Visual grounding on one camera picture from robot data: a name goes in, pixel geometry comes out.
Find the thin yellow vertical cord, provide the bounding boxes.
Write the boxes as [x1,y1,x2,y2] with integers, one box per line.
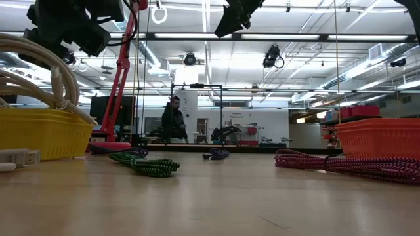
[333,0,341,125]
[130,9,141,144]

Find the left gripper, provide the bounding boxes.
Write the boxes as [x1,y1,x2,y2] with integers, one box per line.
[18,0,125,69]

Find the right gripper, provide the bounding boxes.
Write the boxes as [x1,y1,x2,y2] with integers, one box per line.
[215,0,265,39]

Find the orange plastic basket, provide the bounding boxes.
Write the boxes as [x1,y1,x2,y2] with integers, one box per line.
[335,117,420,160]

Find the small dark blue cable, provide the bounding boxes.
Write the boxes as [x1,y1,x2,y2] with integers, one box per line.
[202,147,231,161]

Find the black overhead frame bar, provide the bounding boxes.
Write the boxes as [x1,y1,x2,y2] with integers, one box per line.
[108,31,420,43]

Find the large red storage bin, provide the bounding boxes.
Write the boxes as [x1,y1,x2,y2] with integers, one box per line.
[351,104,381,117]

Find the yellow plastic basket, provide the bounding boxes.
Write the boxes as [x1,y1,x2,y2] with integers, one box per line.
[0,107,96,161]

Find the white hanging ring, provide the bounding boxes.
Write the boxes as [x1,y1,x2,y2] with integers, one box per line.
[150,5,169,25]

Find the green black braided cable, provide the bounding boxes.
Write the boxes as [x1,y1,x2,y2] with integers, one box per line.
[108,151,181,178]

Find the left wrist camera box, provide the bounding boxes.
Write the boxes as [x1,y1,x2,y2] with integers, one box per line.
[77,20,112,57]

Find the red background crates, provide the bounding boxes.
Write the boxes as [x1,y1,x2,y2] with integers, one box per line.
[237,126,260,147]

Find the black left wrist camera cable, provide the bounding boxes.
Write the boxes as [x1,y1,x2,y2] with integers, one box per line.
[106,0,138,47]

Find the black background frame stand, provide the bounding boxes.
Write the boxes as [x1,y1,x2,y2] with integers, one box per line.
[169,83,224,145]

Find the black table edge rail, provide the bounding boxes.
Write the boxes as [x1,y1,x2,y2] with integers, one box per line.
[131,143,344,155]

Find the black monitor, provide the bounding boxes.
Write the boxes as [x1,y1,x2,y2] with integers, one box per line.
[89,95,136,127]

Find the person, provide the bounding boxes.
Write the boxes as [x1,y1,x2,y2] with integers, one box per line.
[161,95,189,144]

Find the pink braided cable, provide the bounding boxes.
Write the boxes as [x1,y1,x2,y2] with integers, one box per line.
[274,149,420,185]

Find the silver air duct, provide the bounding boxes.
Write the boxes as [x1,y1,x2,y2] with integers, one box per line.
[323,42,414,91]

